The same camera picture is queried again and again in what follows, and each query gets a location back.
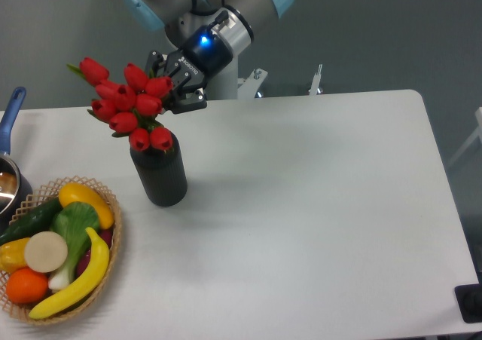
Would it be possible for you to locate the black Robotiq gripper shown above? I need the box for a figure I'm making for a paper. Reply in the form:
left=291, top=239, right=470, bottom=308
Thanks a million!
left=145, top=25, right=233, bottom=115

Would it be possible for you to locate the red tulip bouquet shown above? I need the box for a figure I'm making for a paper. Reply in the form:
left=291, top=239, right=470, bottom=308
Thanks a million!
left=67, top=57, right=174, bottom=153

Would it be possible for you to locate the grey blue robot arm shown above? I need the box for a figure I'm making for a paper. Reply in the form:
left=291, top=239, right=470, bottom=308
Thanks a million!
left=123, top=0, right=294, bottom=114

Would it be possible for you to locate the dark grey ribbed vase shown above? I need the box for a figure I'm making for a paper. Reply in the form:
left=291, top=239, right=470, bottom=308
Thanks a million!
left=130, top=134, right=188, bottom=207

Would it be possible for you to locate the yellow squash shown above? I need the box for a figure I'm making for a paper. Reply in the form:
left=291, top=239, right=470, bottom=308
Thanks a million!
left=58, top=182, right=114, bottom=230

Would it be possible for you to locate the purple eggplant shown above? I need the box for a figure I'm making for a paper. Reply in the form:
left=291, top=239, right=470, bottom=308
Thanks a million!
left=75, top=229, right=113, bottom=278

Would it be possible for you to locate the green bok choy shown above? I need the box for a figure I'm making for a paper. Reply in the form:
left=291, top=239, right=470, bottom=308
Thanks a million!
left=48, top=201, right=99, bottom=293

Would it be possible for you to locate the green cucumber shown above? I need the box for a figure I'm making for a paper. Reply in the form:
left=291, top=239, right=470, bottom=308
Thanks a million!
left=1, top=198, right=63, bottom=245

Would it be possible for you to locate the beige round radish slice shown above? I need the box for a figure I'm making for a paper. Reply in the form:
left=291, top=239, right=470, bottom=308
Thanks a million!
left=24, top=231, right=68, bottom=273

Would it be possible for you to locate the yellow banana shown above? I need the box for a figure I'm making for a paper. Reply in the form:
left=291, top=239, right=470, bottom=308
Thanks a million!
left=29, top=227, right=110, bottom=320

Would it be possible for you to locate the yellow bell pepper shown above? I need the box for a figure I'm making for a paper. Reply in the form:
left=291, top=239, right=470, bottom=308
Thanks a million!
left=1, top=237, right=30, bottom=273

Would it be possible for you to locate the orange fruit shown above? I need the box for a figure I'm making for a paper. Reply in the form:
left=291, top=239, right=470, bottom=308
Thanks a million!
left=5, top=268, right=48, bottom=304

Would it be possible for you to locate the woven wicker basket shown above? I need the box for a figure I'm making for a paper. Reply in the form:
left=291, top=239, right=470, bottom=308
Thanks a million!
left=1, top=176, right=122, bottom=326

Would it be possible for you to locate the black device at table edge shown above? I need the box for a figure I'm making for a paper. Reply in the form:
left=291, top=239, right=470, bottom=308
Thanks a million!
left=454, top=283, right=481, bottom=323

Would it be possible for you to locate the blue handled saucepan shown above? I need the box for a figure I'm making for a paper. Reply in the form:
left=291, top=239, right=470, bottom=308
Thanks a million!
left=1, top=87, right=32, bottom=233

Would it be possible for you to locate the white chair frame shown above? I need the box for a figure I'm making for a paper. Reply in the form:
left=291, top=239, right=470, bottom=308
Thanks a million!
left=447, top=107, right=481, bottom=170

